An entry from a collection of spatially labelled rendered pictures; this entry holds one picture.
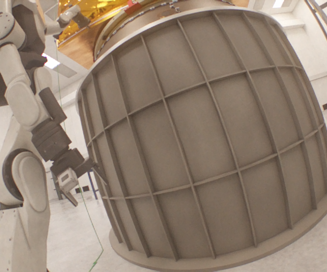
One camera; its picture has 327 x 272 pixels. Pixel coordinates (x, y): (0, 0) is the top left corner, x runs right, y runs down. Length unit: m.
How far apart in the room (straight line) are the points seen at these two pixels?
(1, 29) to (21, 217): 0.46
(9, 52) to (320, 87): 9.22
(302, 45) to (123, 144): 9.27
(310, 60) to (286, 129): 8.58
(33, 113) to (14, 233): 0.29
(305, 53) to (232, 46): 8.63
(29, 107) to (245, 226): 0.86
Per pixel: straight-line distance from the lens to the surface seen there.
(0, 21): 0.55
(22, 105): 0.44
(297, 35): 9.83
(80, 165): 0.44
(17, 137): 0.55
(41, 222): 0.50
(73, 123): 8.50
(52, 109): 0.46
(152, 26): 0.90
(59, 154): 0.44
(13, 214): 0.51
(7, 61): 0.52
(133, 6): 1.46
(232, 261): 0.83
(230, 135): 0.73
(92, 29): 1.68
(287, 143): 0.87
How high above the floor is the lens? 0.54
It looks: 7 degrees up
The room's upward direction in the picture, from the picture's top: 18 degrees counter-clockwise
